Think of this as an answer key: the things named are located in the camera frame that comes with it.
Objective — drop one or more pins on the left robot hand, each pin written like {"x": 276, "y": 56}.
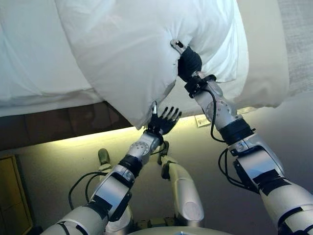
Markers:
{"x": 162, "y": 123}

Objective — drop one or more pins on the white duvet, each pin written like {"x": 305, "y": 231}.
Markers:
{"x": 127, "y": 54}

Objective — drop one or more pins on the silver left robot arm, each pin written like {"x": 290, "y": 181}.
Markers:
{"x": 115, "y": 183}

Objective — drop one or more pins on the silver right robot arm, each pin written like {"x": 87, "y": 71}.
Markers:
{"x": 259, "y": 166}

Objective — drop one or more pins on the beige bed runner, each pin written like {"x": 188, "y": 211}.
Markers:
{"x": 264, "y": 61}

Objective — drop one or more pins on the white bed sheet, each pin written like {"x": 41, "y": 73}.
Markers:
{"x": 36, "y": 61}

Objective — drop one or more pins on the pale grey rug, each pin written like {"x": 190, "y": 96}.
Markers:
{"x": 300, "y": 36}

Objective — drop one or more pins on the large wooden nightstand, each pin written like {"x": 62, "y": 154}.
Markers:
{"x": 12, "y": 195}

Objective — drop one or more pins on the dark brown bed frame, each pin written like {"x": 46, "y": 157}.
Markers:
{"x": 61, "y": 124}

